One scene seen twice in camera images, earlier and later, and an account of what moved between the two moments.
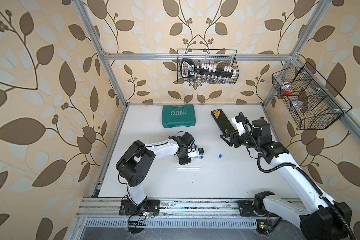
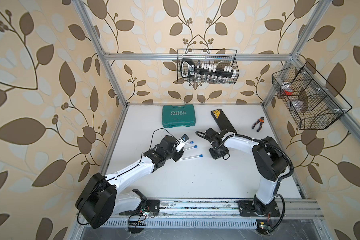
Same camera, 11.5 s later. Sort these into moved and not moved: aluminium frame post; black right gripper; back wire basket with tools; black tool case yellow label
Moved: black right gripper
Not moved: black tool case yellow label; back wire basket with tools; aluminium frame post
